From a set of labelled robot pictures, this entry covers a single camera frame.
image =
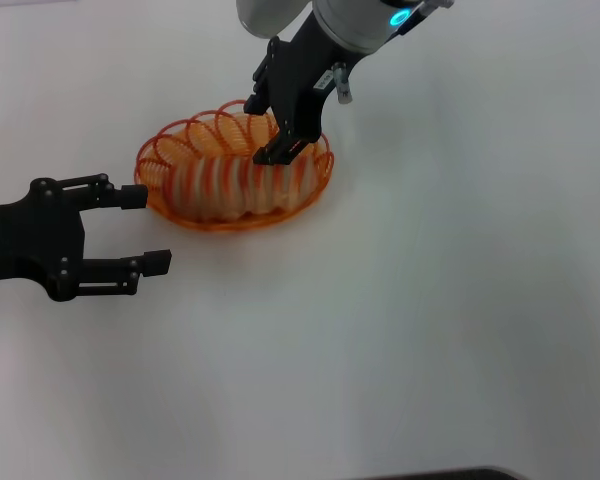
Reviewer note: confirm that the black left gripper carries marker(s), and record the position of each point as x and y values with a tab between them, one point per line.
35	240

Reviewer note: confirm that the dark rounded robot base edge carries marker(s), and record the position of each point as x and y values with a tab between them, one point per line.
445	474

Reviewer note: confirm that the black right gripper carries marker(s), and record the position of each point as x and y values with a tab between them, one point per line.
305	80

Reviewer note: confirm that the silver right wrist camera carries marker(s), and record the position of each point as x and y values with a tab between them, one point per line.
270	17

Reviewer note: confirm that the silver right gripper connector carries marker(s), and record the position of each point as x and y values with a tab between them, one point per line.
343	87

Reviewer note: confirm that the sliced bread loaf toy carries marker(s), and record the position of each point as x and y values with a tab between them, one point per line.
220	185

